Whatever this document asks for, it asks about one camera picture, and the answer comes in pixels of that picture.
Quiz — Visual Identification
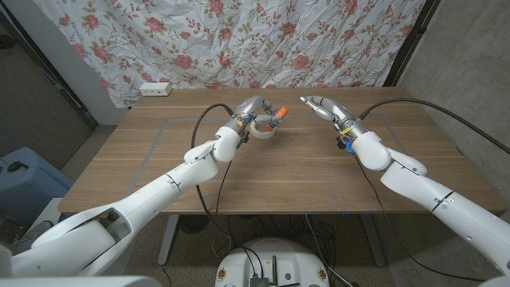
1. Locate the floral backdrop cloth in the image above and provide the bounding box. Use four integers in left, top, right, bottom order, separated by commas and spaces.
31, 0, 427, 108

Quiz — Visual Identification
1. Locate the grey sneaker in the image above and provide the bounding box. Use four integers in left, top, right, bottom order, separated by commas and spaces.
11, 220, 53, 252

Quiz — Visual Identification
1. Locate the white robot chest cover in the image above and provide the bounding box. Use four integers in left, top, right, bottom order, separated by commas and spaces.
0, 275, 163, 287

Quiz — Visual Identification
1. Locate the white table leg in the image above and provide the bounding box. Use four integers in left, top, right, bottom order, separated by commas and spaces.
157, 214, 180, 266

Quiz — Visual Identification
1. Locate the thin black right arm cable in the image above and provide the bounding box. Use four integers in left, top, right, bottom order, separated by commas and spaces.
353, 155, 485, 283

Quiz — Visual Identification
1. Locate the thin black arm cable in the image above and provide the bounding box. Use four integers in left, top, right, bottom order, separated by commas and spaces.
214, 159, 234, 216
353, 155, 485, 283

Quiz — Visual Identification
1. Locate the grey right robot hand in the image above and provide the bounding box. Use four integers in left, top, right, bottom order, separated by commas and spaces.
299, 95, 368, 140

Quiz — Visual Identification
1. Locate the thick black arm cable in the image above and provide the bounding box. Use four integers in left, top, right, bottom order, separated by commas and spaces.
358, 97, 510, 155
190, 103, 236, 248

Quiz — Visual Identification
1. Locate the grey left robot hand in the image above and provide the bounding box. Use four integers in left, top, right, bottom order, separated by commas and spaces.
223, 95, 280, 135

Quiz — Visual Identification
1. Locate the black backdrop stand pole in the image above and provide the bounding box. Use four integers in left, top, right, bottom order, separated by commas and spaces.
382, 0, 441, 88

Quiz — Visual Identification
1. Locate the white floor cable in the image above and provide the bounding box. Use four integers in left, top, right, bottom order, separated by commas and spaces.
304, 214, 355, 287

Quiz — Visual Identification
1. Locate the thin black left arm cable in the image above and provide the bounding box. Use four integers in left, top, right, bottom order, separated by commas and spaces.
214, 159, 234, 216

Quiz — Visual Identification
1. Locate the beige masking tape roll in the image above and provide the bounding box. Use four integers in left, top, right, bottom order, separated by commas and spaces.
249, 118, 278, 140

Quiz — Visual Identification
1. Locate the white power strip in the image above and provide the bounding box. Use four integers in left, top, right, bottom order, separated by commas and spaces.
139, 81, 173, 97

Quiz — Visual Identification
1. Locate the blue plastic bin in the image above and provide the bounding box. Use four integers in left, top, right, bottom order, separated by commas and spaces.
0, 146, 75, 224

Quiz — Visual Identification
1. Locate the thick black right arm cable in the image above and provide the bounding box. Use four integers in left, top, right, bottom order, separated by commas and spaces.
358, 97, 510, 155

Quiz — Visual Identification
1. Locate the orange and white glue stick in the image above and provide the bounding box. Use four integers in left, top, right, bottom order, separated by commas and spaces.
265, 113, 282, 132

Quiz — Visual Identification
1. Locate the grey table leg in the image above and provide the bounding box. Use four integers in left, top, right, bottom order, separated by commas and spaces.
359, 213, 388, 267

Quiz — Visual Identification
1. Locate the black metal rail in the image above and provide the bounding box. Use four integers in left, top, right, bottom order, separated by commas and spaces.
0, 7, 100, 129

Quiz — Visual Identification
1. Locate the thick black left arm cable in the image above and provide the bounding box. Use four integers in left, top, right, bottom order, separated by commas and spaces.
190, 103, 236, 248

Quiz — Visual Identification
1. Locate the black round floor fan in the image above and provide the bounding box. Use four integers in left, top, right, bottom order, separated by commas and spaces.
177, 214, 211, 235

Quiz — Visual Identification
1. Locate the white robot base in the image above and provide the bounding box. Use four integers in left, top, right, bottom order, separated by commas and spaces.
214, 238, 331, 287

